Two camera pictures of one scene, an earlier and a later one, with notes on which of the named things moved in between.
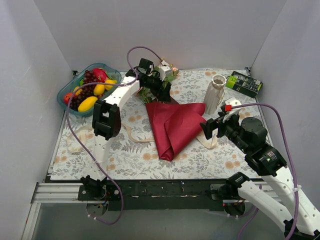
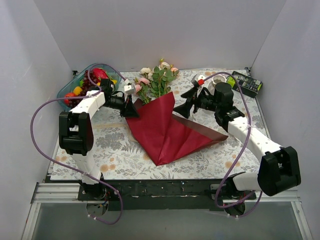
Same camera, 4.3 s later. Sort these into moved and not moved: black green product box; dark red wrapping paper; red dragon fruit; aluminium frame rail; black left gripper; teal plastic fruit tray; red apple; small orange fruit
Moved: dark red wrapping paper; black left gripper
Not moved: red dragon fruit; small orange fruit; aluminium frame rail; teal plastic fruit tray; black green product box; red apple
